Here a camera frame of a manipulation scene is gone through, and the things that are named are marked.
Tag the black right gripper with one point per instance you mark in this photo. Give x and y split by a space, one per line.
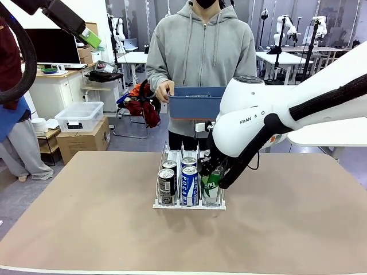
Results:
212 146

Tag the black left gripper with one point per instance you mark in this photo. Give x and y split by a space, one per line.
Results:
68 20

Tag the green beverage can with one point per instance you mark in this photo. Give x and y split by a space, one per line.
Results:
210 194
207 154

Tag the blue plastic bin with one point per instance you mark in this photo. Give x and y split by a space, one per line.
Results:
195 106

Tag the person's left forearm grey sleeve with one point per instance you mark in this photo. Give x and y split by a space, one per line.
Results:
250 73

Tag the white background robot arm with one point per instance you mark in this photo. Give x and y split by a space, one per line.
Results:
120 31
279 28
321 28

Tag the person's right forearm grey sleeve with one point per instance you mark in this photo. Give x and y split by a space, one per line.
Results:
156 78

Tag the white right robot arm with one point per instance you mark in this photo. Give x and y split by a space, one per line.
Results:
246 100

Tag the blue Pocari beverage can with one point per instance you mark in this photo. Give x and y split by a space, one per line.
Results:
189 161
189 186

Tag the black beverage can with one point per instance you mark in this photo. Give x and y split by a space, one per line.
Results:
169 164
167 186

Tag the clear white can dispenser rack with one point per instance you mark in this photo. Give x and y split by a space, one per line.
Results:
189 206

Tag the person's right hand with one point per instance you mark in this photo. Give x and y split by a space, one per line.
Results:
164 91

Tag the cardboard box on cabinet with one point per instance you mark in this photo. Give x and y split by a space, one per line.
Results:
85 55

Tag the white bucket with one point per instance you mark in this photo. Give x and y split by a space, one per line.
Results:
97 56

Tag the dark box with white label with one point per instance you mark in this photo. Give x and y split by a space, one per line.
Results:
106 67

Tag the black computer monitor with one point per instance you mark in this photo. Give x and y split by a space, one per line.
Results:
54 46

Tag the black bag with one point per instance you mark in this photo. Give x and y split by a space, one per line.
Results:
103 76

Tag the grey laptop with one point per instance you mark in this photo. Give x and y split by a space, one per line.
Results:
130 45

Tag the white background desk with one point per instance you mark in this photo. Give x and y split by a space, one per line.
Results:
132 57

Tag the small wood top side table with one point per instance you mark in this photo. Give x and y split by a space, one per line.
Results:
97 87

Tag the green plate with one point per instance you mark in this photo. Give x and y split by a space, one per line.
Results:
48 70

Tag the white cabinet desk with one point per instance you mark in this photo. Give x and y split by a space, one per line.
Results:
57 88

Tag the blue cloth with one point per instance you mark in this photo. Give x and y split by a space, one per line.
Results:
121 100

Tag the orange cloth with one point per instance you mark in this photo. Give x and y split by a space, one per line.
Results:
136 91

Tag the clear plastic storage box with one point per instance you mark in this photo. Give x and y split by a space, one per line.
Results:
80 114

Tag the person in grey trousers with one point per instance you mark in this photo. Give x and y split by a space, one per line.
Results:
11 57

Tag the red jacket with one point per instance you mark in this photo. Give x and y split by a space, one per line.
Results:
146 113

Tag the white round container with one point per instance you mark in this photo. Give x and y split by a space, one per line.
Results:
39 124

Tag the small wood metal shelf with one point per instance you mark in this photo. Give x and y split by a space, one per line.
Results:
50 134

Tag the large brown cardboard box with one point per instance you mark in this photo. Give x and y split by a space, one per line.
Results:
86 143

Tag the person in grey hoodie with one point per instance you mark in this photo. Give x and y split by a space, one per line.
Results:
200 57

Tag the large white table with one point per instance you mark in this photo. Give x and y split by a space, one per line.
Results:
329 131

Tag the black tripod stand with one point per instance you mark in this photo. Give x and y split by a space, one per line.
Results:
278 57

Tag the white background table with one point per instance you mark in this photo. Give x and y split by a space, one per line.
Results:
284 57

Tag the black pole stand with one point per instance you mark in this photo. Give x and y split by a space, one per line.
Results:
312 46

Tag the black lamp stand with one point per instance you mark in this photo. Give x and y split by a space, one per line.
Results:
264 13

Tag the long wooden workbench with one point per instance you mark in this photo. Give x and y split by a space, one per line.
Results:
335 49

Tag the metal frame chair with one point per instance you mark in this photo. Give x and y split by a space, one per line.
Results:
129 135

